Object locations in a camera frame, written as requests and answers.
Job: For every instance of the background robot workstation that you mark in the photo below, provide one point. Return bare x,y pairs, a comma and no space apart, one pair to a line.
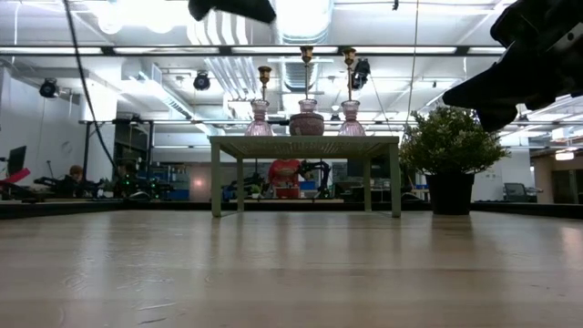
136,187

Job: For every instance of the green perforated metal shelf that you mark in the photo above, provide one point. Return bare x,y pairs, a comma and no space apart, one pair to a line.
305,146

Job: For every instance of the black aluminium table frame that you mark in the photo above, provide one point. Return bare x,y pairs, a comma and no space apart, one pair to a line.
91,208

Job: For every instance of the person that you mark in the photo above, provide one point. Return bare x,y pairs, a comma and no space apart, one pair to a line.
75,175
284,173

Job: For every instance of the pink patterned candle tin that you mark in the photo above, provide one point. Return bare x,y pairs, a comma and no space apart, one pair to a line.
306,125

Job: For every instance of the grey office chair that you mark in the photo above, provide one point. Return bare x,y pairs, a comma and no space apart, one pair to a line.
517,191

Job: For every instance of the red object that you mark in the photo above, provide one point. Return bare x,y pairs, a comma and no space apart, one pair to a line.
16,176

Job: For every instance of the tall gold candlestick holder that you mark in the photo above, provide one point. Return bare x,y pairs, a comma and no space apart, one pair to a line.
349,54

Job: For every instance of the pink ribbed glass candle holder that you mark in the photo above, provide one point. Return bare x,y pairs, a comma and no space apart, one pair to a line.
308,107
258,127
350,127

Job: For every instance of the short gold candlestick holder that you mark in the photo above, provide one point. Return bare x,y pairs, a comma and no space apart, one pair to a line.
264,73

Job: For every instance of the green potted plant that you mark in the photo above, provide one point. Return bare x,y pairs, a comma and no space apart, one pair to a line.
451,150

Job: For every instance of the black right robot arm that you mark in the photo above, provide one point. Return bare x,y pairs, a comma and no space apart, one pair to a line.
537,18

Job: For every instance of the black monitor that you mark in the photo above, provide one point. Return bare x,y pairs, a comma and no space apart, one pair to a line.
16,159

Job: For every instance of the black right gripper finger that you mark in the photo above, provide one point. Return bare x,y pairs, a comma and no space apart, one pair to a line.
483,86

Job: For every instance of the medium gold candlestick holder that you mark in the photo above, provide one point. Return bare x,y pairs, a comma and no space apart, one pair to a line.
306,52

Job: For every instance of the background black robot arm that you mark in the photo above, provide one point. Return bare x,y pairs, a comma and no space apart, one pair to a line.
321,166

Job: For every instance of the black ceiling spotlight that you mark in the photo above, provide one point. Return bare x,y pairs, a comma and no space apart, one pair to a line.
48,88
361,73
201,81

